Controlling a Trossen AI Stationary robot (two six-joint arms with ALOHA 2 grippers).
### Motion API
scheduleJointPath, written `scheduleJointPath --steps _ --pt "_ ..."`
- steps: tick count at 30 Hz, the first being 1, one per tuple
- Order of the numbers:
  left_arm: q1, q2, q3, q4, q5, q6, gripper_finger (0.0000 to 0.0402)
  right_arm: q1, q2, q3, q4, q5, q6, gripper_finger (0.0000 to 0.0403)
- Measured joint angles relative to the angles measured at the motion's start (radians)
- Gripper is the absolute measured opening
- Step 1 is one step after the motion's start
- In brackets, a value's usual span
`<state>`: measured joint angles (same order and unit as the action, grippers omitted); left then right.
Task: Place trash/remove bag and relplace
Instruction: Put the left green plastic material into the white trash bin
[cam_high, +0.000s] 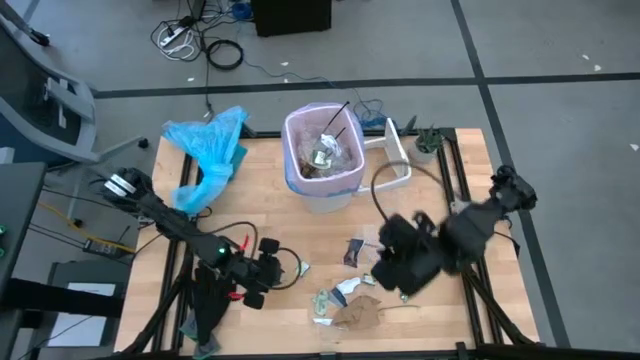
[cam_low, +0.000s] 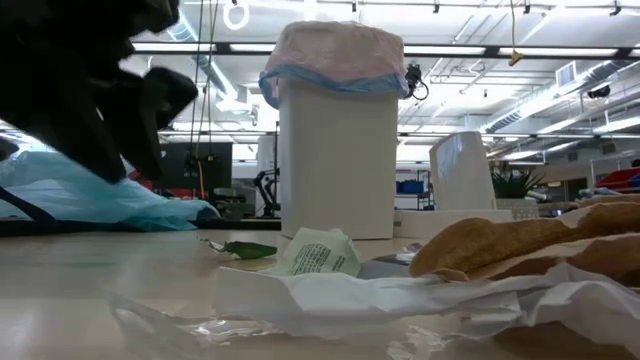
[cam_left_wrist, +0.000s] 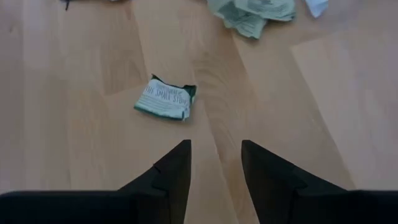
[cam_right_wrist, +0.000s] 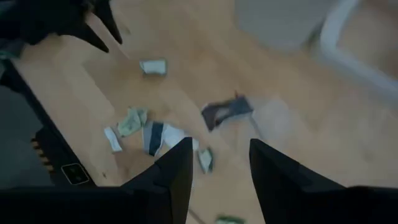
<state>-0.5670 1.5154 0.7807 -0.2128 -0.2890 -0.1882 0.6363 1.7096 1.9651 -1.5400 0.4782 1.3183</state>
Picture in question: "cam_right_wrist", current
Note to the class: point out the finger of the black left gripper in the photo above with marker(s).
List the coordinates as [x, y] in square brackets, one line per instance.
[85, 37]
[107, 18]

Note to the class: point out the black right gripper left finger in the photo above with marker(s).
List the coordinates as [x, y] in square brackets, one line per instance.
[174, 174]

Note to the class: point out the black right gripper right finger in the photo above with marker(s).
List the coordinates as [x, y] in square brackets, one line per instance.
[280, 180]

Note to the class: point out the white plastic bag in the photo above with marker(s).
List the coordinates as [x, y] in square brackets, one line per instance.
[177, 135]

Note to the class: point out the clear plastic film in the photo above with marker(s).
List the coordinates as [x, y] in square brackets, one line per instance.
[270, 121]

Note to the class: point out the clear green printed wrapper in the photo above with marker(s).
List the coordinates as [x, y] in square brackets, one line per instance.
[230, 220]

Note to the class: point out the white swing bin lid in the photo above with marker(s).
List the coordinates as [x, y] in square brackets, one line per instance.
[329, 43]

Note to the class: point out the white crumpled wrapper top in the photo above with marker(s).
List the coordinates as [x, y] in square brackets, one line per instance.
[153, 67]

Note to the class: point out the small white wrapper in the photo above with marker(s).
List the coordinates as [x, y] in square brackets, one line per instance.
[112, 139]

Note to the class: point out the dark grey plastic wrapper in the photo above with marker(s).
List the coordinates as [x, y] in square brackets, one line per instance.
[227, 110]

